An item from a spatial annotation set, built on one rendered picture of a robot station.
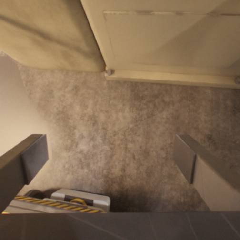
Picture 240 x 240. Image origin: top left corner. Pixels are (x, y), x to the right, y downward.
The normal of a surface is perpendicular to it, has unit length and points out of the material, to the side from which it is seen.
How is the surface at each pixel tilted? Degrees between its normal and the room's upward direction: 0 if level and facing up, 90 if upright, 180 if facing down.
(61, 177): 0
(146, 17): 90
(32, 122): 0
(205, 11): 90
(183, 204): 0
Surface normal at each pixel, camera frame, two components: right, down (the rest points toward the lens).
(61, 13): -0.11, 0.99
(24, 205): -0.11, -0.15
